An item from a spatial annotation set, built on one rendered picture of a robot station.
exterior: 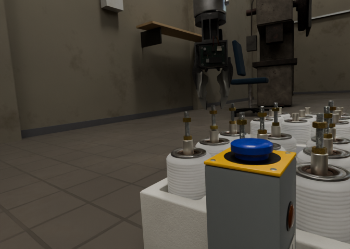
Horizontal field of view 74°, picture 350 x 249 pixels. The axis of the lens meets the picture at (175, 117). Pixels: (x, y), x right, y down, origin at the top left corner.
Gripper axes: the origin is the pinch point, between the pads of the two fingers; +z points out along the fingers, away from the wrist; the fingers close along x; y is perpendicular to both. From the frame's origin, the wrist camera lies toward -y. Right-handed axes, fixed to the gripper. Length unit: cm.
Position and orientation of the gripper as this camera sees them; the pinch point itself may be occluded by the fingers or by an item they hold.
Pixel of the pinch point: (213, 103)
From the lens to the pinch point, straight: 58.9
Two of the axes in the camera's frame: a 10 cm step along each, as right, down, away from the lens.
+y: -1.8, 1.2, -9.8
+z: 0.6, 9.9, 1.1
